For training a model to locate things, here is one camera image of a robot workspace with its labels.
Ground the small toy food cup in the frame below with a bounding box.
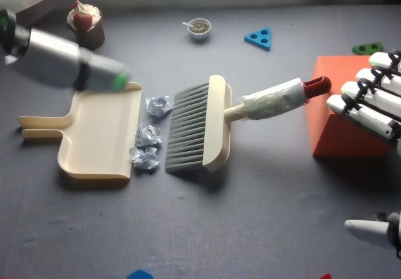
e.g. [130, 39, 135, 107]
[189, 18, 212, 43]

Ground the toy cupcake with strawberry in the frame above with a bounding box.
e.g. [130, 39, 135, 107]
[66, 0, 106, 50]

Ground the blue triangle block with holes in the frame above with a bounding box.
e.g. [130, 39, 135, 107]
[244, 26, 272, 52]

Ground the large orange block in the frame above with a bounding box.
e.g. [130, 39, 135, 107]
[305, 55, 394, 158]

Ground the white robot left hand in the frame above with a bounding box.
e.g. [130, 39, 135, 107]
[0, 0, 132, 92]

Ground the small blue block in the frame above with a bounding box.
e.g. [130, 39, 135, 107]
[126, 268, 154, 279]

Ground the white paper ball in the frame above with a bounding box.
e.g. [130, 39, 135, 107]
[145, 95, 173, 120]
[134, 122, 163, 148]
[128, 145, 160, 173]

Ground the cream plastic dustpan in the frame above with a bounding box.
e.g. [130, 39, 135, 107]
[17, 82, 142, 181]

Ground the grey table cloth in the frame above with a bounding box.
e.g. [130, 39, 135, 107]
[0, 4, 401, 279]

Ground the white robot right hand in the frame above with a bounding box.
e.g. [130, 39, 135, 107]
[325, 49, 401, 260]

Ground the green triangle block with holes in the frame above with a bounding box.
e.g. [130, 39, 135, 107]
[351, 41, 383, 56]

